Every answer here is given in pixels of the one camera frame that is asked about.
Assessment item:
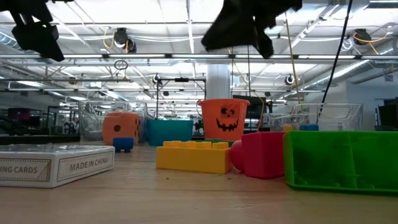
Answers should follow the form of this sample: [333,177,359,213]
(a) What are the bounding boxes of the black monitor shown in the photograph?
[232,95,267,119]

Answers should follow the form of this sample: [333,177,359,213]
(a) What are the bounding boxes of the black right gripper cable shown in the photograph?
[316,0,354,124]

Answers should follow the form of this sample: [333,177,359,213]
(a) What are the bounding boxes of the clear plastic bin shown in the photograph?
[269,102,364,132]
[78,100,149,144]

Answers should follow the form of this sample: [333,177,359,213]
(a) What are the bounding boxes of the small dark blue brick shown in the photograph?
[112,137,135,153]

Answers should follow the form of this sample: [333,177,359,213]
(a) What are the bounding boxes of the orange pumpkin bucket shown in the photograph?
[198,98,251,141]

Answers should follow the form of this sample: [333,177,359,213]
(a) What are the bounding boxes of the red toy block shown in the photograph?
[229,131,286,180]

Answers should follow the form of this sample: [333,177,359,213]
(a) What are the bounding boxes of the black hanging cable ring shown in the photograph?
[114,59,129,71]

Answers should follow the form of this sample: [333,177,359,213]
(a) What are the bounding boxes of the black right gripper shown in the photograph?
[201,0,303,60]

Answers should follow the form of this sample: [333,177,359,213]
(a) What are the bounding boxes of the black gantry stand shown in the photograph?
[155,77,208,121]

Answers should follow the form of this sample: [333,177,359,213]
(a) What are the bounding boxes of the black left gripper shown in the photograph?
[0,0,75,62]

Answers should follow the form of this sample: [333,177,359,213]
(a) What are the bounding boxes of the card deck brown print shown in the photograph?
[0,143,116,189]

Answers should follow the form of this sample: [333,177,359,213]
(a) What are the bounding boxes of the green plastic bin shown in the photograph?
[282,129,398,192]

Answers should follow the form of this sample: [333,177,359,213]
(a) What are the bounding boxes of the orange foam die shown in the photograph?
[101,111,142,146]

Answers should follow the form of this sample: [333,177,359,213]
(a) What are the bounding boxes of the white building column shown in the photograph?
[206,63,231,100]

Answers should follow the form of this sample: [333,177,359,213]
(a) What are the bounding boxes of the teal plastic bin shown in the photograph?
[146,119,194,147]

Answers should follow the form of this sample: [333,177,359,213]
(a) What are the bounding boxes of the yellow eight-stud brick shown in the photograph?
[156,140,233,174]

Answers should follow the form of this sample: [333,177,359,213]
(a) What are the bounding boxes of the dark monitor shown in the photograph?
[377,98,398,131]
[7,107,31,122]

